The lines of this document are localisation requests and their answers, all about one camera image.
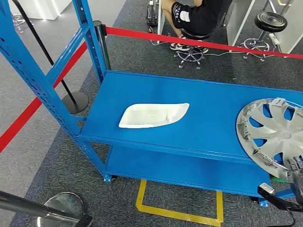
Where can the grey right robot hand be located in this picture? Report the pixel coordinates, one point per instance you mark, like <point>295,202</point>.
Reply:
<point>298,185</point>

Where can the silver wheel hubcap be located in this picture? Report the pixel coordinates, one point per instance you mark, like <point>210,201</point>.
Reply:
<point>279,137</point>

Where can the blue metal shelf rack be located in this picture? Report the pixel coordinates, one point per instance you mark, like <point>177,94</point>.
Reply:
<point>189,109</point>

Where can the white plastic car part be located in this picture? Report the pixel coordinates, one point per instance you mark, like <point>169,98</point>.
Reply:
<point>151,116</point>

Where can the black bar-shaped device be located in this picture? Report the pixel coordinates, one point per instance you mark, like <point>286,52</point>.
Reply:
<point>276,202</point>

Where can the white power strip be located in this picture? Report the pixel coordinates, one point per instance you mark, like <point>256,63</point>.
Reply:
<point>273,38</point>

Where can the white desk side panel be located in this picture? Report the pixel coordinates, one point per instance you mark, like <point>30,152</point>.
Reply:
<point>293,28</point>
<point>161,18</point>
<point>239,18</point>

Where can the black stool with chrome base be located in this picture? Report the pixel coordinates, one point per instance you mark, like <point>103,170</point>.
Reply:
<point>270,22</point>
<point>194,34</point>

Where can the red barrier belt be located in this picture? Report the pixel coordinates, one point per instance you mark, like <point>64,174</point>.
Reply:
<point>23,120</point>
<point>189,41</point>

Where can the person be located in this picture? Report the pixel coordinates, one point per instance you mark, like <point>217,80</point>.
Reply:
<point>201,18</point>

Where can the black pole with round base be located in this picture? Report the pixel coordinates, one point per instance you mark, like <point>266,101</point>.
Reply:
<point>75,101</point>

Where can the chrome stanchion with round base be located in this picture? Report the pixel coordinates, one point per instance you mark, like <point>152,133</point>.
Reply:
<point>61,203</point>

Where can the white cabinet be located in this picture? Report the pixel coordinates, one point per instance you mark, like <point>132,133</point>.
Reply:
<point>40,9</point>

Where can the chrome stool base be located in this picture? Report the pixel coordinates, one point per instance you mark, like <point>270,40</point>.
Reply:
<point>20,22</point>

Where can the black stanchion post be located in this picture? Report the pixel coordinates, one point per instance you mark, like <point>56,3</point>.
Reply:
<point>103,47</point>

